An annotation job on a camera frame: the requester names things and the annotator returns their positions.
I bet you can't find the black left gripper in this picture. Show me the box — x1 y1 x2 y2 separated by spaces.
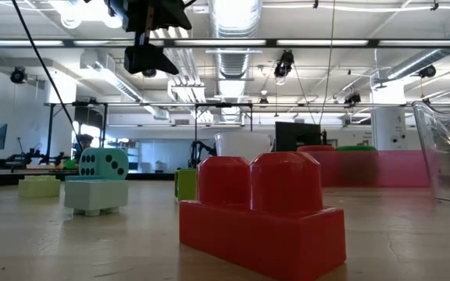
105 0 193 75

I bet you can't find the pale lime toy cube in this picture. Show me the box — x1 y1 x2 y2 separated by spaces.
17 175 62 198

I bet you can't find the green foam die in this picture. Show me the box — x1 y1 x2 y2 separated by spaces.
336 145 378 153

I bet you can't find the clear plastic tray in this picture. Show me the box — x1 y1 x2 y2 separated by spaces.
411 100 450 206

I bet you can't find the person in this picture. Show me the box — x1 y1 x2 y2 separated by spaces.
74 133 95 161

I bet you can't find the teal foam die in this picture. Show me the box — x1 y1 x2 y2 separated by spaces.
78 147 130 181

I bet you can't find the black light bar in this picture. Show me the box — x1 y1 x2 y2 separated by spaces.
0 37 450 49

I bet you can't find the white cup with face print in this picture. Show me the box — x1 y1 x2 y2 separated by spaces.
213 131 275 163

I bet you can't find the lime green toy cube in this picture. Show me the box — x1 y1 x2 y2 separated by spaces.
173 168 198 203

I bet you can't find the pale teal toy cube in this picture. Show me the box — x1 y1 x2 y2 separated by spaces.
64 180 130 218

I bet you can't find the black computer monitor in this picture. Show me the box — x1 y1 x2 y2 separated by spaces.
274 121 323 153

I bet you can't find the red foam die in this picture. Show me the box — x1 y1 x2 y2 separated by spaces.
296 144 338 153

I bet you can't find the red two-stud toy block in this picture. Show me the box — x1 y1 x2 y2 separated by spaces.
178 151 347 281

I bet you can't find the white round column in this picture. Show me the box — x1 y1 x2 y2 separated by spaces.
371 87 409 152

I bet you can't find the pink plastic tray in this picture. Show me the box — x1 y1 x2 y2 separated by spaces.
297 150 431 189

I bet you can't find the black frame stand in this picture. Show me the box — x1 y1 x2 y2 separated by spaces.
47 101 109 157
194 102 254 157

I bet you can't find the silver ventilation duct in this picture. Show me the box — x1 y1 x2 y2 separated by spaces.
208 0 264 123

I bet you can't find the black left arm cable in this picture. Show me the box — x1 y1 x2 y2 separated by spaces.
10 0 82 144

